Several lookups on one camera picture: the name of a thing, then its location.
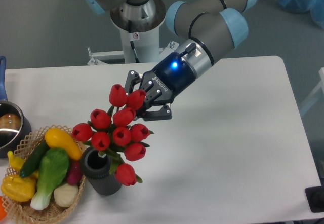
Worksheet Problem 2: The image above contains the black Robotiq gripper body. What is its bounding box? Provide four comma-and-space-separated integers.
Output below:
140, 52, 196, 107

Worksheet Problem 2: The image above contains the green bok choy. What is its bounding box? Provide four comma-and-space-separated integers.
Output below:
30, 147, 70, 211

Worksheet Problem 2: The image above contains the yellow squash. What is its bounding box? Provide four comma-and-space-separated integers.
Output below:
45, 128, 82, 161

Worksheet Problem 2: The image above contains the white frame at right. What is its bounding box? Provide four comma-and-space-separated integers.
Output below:
299, 67, 323, 117

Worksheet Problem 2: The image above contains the woven wicker basket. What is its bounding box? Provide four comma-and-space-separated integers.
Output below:
2, 125, 87, 224

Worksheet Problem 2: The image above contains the red tulip bouquet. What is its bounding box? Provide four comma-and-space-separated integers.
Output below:
72, 84, 152, 186

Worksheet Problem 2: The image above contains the dark grey ribbed vase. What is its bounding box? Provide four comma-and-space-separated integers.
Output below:
80, 147, 122, 196

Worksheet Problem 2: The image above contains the small yellow gourd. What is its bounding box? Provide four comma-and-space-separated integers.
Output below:
7, 151, 25, 172

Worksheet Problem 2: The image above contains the blue handled saucepan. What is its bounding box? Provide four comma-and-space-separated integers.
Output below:
1, 56, 31, 159

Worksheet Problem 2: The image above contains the dark green cucumber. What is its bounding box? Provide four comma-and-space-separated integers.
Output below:
19, 140, 49, 178

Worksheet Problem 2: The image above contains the purple radish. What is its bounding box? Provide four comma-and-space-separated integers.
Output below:
66, 161, 83, 185

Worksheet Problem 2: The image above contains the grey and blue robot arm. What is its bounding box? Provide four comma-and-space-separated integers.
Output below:
86, 0, 257, 121

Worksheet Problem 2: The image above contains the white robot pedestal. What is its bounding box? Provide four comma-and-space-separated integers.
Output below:
88, 0, 179, 65

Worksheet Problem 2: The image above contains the black pedestal cable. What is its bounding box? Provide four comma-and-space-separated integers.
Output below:
128, 20, 141, 63

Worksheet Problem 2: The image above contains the black device at table edge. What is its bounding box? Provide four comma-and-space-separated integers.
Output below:
305, 186, 323, 213

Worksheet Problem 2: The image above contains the yellow bell pepper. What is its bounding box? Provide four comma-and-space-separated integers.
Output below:
1, 174, 36, 202

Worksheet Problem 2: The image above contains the orange fruit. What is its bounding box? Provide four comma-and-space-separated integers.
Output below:
0, 196, 7, 220

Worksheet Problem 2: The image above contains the white garlic bulb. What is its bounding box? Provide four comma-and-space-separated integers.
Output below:
54, 183, 78, 208

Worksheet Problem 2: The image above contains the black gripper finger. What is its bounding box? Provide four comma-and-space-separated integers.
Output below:
124, 70, 143, 95
136, 103, 172, 121

